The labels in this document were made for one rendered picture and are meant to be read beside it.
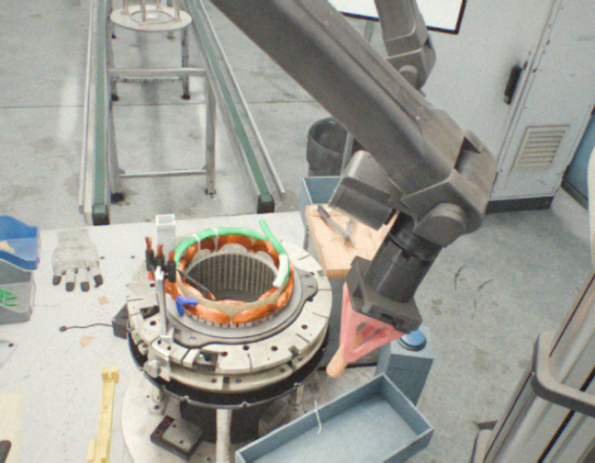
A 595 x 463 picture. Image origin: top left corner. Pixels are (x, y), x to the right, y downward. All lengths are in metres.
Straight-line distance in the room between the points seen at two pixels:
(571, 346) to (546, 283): 2.23
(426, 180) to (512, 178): 2.76
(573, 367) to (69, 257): 1.10
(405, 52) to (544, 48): 2.03
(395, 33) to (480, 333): 1.83
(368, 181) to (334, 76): 0.13
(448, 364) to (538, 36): 1.52
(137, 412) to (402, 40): 0.79
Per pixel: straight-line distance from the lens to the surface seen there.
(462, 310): 2.63
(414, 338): 0.95
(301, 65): 0.46
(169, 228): 0.89
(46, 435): 1.16
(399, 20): 0.91
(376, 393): 0.89
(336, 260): 1.03
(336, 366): 0.66
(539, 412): 0.82
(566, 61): 3.03
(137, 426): 1.11
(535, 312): 2.79
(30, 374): 1.25
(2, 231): 1.56
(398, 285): 0.59
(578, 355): 0.76
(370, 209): 0.56
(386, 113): 0.46
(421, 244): 0.57
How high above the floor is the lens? 1.71
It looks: 37 degrees down
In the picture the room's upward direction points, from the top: 7 degrees clockwise
